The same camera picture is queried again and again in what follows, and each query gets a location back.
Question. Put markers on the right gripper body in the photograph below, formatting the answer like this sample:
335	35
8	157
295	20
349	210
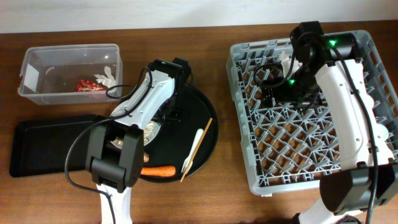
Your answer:
286	90

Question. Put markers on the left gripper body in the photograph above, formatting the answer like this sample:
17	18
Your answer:
172	109

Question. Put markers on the grey plate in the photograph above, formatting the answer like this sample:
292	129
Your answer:
118	142

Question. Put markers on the white tissue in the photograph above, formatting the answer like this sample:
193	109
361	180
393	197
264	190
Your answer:
107	79

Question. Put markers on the red strawberry snack wrapper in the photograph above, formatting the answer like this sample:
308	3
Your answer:
86	85

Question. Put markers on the blue cup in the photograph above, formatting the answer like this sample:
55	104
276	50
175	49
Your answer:
381	132

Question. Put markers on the rice and peanut scraps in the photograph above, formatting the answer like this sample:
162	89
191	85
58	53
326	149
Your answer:
151	131

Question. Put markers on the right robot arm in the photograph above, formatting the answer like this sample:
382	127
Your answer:
332	65

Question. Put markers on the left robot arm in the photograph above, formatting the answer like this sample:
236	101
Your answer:
115	154

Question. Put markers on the grey dishwasher rack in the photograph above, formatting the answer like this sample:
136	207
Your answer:
286	149

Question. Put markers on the round black tray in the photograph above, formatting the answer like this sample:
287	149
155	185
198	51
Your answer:
172	144

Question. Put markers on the white plastic fork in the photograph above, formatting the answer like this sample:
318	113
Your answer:
197	137

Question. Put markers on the wooden chopstick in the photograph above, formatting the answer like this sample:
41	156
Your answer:
197	148

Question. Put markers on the ginger piece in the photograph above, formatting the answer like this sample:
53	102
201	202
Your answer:
146	157

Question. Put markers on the orange carrot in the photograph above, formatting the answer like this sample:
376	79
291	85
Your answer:
163	171

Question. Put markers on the clear plastic bin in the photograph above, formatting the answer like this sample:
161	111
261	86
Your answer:
49	75

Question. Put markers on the black rectangular tray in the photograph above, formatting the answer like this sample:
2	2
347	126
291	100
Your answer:
41	146

